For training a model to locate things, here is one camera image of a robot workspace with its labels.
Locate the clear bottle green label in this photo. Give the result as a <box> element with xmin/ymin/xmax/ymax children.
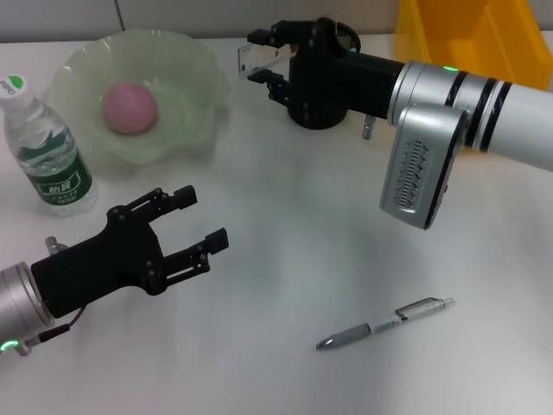
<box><xmin>0</xmin><ymin>73</ymin><xmax>99</xmax><ymax>218</ymax></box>

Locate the transparent ruler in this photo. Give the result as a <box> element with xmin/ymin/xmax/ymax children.
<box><xmin>237</xmin><ymin>41</ymin><xmax>300</xmax><ymax>80</ymax></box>

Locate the green glass fruit plate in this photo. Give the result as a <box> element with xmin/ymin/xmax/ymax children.
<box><xmin>45</xmin><ymin>28</ymin><xmax>232</xmax><ymax>168</ymax></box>

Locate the left gripper cable with plug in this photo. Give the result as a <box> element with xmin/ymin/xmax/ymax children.
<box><xmin>12</xmin><ymin>235</ymin><xmax>87</xmax><ymax>358</ymax></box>

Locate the yellow plastic bin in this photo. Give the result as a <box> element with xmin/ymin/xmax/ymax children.
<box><xmin>395</xmin><ymin>0</ymin><xmax>553</xmax><ymax>92</ymax></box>

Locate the silver white pen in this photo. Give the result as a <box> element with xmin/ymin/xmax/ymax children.
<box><xmin>315</xmin><ymin>297</ymin><xmax>455</xmax><ymax>351</ymax></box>

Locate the pink peach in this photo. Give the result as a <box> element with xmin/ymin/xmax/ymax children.
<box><xmin>101</xmin><ymin>82</ymin><xmax>159</xmax><ymax>136</ymax></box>

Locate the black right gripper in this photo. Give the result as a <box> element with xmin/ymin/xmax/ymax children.
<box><xmin>245</xmin><ymin>17</ymin><xmax>405</xmax><ymax>127</ymax></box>

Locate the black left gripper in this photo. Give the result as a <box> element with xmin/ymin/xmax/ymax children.
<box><xmin>30</xmin><ymin>184</ymin><xmax>229</xmax><ymax>319</ymax></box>

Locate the black mesh cup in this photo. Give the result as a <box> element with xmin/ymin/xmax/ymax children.
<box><xmin>288</xmin><ymin>21</ymin><xmax>362</xmax><ymax>131</ymax></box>

